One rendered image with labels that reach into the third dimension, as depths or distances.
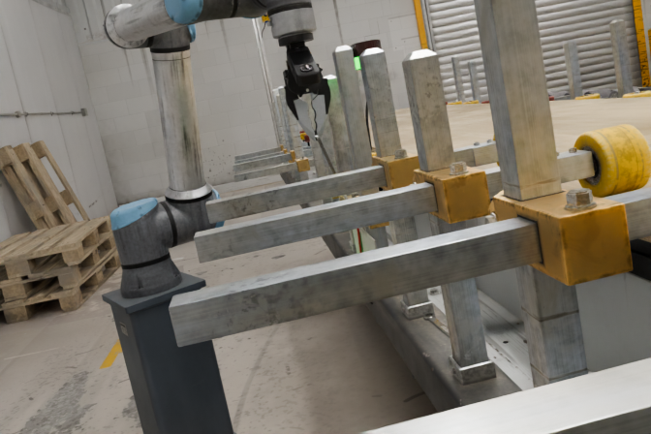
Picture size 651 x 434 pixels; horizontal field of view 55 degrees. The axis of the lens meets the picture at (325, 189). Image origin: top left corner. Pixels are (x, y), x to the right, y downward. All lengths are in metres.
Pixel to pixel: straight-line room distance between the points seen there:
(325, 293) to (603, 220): 0.20
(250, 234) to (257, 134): 8.51
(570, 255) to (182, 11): 1.00
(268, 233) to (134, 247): 1.31
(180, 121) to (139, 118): 7.44
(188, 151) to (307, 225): 1.29
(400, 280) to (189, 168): 1.56
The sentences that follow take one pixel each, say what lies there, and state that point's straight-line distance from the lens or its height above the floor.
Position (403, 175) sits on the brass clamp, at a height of 0.95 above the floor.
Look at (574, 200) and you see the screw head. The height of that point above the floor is 0.98.
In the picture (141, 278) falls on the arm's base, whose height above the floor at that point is 0.65.
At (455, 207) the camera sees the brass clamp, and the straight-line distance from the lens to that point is 0.70.
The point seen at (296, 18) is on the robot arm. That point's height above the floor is 1.24.
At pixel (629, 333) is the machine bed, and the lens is 0.90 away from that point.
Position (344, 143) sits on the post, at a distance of 1.49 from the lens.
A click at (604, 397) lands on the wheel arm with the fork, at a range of 0.25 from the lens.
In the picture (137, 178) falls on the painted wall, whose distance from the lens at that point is 9.44.
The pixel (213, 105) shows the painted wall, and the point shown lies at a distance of 9.23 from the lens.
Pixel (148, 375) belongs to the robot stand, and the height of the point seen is 0.38.
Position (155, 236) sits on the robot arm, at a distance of 1.99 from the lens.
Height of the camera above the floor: 1.08
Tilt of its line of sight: 8 degrees down
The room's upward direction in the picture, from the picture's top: 11 degrees counter-clockwise
